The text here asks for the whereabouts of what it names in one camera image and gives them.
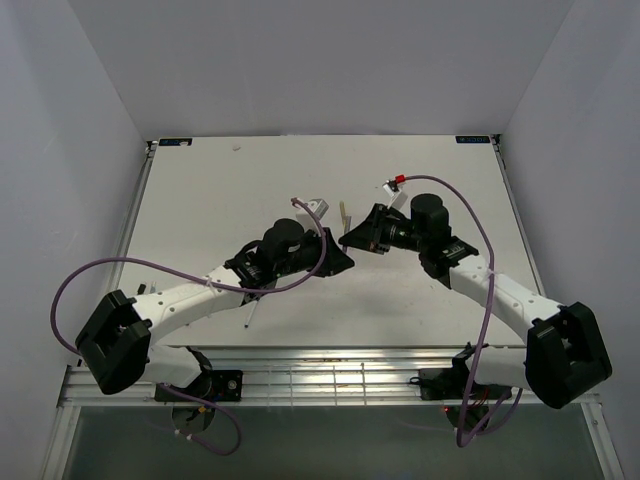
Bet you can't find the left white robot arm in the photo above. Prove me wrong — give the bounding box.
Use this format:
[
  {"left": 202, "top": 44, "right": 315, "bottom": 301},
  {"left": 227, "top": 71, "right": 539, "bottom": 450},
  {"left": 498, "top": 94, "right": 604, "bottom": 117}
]
[{"left": 75, "top": 219, "right": 355, "bottom": 400}]

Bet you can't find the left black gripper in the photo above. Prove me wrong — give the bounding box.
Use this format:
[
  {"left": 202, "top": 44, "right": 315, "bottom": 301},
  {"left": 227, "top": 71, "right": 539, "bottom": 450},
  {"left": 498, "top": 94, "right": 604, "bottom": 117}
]
[{"left": 275, "top": 228, "right": 355, "bottom": 279}]

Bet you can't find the aluminium rail frame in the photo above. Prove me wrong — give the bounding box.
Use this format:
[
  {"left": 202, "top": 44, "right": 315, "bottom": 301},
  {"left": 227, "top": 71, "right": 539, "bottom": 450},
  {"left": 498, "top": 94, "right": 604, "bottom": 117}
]
[{"left": 55, "top": 347, "right": 601, "bottom": 414}]

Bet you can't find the blue corner label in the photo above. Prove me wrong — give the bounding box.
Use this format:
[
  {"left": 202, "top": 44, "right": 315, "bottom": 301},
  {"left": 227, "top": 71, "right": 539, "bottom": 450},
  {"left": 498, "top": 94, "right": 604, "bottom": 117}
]
[
  {"left": 158, "top": 138, "right": 193, "bottom": 147},
  {"left": 455, "top": 135, "right": 491, "bottom": 144}
]

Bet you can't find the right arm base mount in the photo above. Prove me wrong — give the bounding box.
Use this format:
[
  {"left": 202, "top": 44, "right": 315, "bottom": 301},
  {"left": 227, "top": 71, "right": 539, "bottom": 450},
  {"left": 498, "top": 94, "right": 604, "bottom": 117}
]
[{"left": 408, "top": 343, "right": 512, "bottom": 408}]

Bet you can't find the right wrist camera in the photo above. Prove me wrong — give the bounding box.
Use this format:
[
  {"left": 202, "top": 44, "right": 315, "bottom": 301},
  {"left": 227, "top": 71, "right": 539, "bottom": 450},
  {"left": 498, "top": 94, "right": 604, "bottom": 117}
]
[{"left": 382, "top": 176, "right": 408, "bottom": 210}]

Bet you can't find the blue cap whiteboard marker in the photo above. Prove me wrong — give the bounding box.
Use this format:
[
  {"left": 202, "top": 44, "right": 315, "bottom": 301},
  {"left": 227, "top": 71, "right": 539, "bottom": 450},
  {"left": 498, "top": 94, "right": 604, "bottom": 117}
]
[{"left": 244, "top": 301, "right": 259, "bottom": 329}]

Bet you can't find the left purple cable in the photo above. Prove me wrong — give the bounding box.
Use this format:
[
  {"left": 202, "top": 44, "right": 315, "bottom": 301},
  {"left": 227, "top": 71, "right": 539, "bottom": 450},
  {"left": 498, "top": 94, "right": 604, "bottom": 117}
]
[{"left": 52, "top": 197, "right": 331, "bottom": 359}]

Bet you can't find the yellow highlighter pen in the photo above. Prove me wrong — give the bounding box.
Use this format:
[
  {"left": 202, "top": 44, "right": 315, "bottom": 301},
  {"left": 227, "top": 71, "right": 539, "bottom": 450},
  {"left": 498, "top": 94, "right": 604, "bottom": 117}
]
[{"left": 339, "top": 201, "right": 348, "bottom": 226}]

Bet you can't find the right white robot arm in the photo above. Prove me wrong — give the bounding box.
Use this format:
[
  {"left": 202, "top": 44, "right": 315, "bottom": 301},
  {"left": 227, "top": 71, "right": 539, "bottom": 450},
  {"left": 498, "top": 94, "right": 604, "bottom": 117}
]
[{"left": 339, "top": 194, "right": 613, "bottom": 409}]

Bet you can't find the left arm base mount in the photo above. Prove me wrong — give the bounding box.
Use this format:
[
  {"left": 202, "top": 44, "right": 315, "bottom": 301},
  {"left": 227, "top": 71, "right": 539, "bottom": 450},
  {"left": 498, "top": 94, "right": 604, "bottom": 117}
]
[{"left": 154, "top": 347, "right": 243, "bottom": 403}]

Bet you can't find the left blue corner label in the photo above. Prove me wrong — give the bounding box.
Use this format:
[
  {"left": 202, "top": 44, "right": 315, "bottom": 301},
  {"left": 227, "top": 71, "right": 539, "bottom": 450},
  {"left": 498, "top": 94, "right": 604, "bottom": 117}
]
[{"left": 158, "top": 138, "right": 193, "bottom": 147}]

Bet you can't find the right blue corner label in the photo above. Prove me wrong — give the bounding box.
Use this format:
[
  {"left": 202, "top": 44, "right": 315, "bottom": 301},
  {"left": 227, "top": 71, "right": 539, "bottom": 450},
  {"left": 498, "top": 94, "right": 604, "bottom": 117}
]
[{"left": 455, "top": 135, "right": 491, "bottom": 144}]

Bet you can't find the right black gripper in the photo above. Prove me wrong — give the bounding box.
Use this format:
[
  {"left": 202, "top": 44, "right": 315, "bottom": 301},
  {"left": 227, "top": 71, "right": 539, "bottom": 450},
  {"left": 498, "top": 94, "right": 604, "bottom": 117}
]
[{"left": 339, "top": 203, "right": 428, "bottom": 254}]

